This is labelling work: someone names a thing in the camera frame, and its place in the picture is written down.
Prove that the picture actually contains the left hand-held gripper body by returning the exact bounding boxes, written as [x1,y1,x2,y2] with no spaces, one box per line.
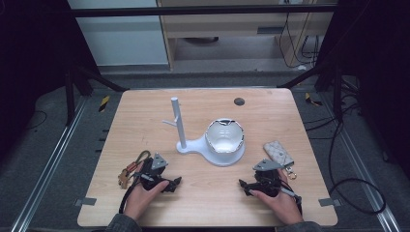
[138,153,169,191]

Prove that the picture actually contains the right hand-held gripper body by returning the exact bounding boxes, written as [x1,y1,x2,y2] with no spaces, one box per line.
[251,158,285,198]

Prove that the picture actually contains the white key stand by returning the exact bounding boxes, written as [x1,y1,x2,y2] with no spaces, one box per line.
[161,96,247,168]

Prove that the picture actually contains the person's right hand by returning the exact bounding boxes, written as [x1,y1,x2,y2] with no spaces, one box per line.
[249,169,305,226]

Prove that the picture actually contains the person's left hand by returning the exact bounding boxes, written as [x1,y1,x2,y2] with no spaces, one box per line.
[124,180,170,222]

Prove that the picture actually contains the beige quilted key case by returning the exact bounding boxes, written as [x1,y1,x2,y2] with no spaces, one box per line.
[263,139,298,181]

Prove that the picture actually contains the white chipped bowl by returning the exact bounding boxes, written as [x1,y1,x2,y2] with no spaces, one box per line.
[204,117,246,155]

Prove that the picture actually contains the yellow black hazard tape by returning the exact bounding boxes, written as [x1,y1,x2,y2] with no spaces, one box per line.
[304,92,324,107]
[98,95,111,113]

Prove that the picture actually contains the white cabinet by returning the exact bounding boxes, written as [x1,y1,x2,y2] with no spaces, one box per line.
[67,0,169,68]

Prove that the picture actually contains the wooden cabinet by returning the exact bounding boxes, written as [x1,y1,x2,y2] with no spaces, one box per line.
[157,0,338,71]

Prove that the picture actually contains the black curtain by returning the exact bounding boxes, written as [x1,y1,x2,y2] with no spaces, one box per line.
[317,0,410,180]
[0,0,100,159]

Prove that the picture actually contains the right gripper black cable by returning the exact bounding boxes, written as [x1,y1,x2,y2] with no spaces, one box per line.
[279,186,304,216]

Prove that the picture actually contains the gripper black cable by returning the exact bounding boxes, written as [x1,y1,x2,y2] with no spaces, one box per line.
[279,186,304,216]
[118,173,156,215]

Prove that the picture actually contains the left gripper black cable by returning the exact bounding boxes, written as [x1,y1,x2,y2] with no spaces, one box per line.
[118,173,156,215]

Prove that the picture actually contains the grey table bracket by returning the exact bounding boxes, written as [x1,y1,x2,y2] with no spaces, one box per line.
[317,197,342,208]
[73,196,98,208]

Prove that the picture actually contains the black looped floor cable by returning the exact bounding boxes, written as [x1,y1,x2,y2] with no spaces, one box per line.
[304,96,387,217]

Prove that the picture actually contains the aluminium floor rail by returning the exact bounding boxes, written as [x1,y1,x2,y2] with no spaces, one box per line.
[322,92,402,232]
[10,96,89,232]

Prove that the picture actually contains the black frame stand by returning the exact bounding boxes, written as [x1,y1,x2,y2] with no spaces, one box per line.
[278,61,345,124]
[63,62,129,128]

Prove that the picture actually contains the thin black floor cable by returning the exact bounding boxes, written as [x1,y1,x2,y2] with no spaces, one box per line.
[24,109,48,131]

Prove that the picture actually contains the black cables by cabinet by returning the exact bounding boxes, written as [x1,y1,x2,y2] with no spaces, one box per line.
[278,12,321,70]

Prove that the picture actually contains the black horizontal frame bar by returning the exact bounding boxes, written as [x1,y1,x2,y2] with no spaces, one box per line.
[69,5,338,17]

